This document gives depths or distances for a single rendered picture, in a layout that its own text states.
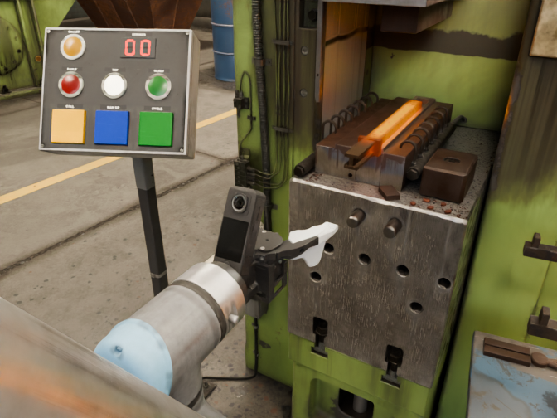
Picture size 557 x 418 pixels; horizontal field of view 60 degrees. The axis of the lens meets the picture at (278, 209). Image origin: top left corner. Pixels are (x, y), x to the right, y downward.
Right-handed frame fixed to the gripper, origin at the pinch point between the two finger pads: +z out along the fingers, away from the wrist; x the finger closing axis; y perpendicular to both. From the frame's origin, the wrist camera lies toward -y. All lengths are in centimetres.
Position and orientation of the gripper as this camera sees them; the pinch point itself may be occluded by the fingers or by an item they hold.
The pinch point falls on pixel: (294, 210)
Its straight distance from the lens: 75.3
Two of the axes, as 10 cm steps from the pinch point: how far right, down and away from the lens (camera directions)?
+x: 8.7, 2.4, -4.4
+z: 5.0, -4.1, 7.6
